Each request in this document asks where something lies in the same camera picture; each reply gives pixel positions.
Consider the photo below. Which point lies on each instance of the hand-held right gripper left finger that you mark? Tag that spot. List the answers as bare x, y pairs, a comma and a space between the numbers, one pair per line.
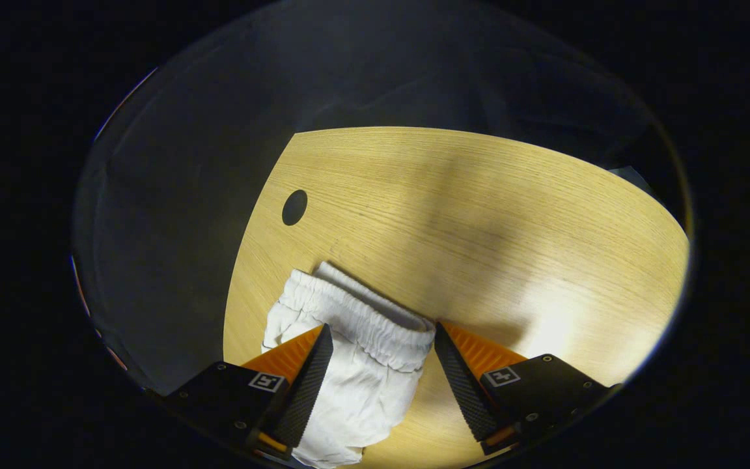
306, 391

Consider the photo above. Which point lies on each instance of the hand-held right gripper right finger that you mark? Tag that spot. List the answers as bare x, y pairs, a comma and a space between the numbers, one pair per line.
463, 384

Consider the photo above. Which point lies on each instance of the white jeans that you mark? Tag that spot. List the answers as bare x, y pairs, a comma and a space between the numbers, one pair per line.
375, 378

